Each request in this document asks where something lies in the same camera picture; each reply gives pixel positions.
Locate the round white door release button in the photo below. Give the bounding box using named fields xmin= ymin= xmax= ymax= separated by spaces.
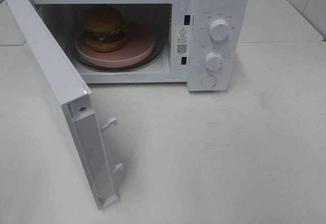
xmin=201 ymin=75 xmax=217 ymax=88

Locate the pink round plate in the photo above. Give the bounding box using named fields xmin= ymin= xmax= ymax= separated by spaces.
xmin=75 ymin=22 xmax=155 ymax=68

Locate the white microwave oven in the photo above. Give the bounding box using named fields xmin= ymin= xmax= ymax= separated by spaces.
xmin=32 ymin=0 xmax=248 ymax=91

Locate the white microwave door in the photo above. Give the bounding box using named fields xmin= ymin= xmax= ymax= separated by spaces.
xmin=5 ymin=0 xmax=123 ymax=210

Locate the burger with lettuce and cheese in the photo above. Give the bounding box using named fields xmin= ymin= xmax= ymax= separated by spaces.
xmin=83 ymin=5 xmax=128 ymax=52

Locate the glass microwave turntable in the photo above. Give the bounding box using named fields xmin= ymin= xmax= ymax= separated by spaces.
xmin=72 ymin=41 xmax=165 ymax=72

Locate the white lower microwave knob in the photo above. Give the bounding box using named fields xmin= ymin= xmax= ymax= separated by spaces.
xmin=204 ymin=52 xmax=224 ymax=71

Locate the white microwave knob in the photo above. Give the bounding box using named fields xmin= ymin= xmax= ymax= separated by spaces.
xmin=208 ymin=17 xmax=230 ymax=41
xmin=204 ymin=52 xmax=224 ymax=71

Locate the white warning label sticker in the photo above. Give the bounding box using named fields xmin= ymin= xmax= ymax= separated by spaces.
xmin=175 ymin=25 xmax=191 ymax=55

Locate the white upper microwave knob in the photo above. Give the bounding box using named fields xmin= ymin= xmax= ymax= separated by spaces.
xmin=208 ymin=17 xmax=230 ymax=41

